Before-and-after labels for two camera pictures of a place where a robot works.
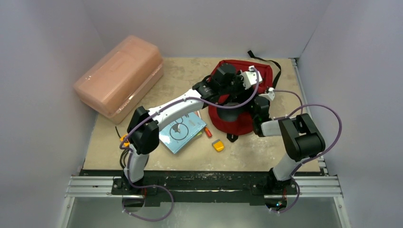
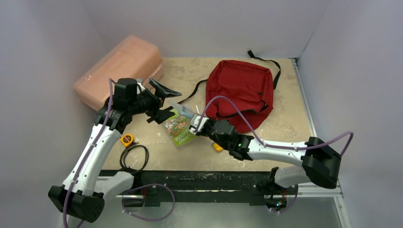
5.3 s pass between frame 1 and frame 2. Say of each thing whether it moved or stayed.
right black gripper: moved
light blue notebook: moved
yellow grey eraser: stayed
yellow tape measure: stayed
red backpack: stayed
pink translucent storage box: stayed
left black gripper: moved
